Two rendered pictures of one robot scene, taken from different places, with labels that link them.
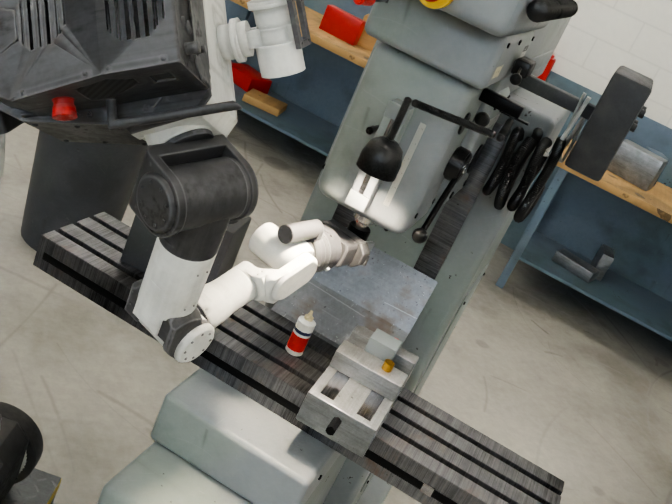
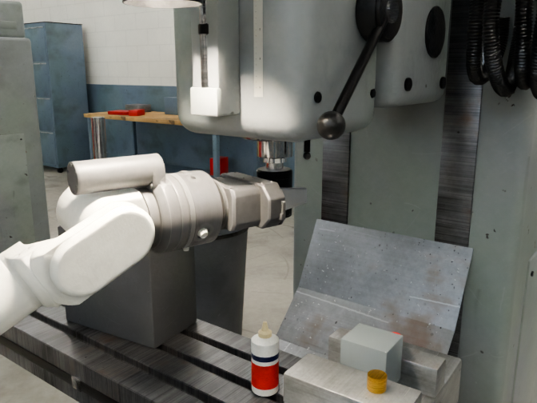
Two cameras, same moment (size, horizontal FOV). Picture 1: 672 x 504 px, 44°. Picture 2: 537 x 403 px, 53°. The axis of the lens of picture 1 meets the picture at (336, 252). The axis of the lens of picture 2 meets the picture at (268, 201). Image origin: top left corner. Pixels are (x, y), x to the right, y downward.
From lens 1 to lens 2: 1.11 m
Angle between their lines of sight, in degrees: 25
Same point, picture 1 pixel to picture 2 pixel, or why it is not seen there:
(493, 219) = (516, 131)
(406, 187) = (274, 48)
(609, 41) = not seen: outside the picture
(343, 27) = not seen: hidden behind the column
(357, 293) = (372, 294)
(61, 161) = not seen: hidden behind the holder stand
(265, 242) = (66, 208)
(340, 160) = (183, 63)
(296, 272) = (89, 234)
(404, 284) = (428, 265)
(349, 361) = (307, 387)
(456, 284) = (500, 243)
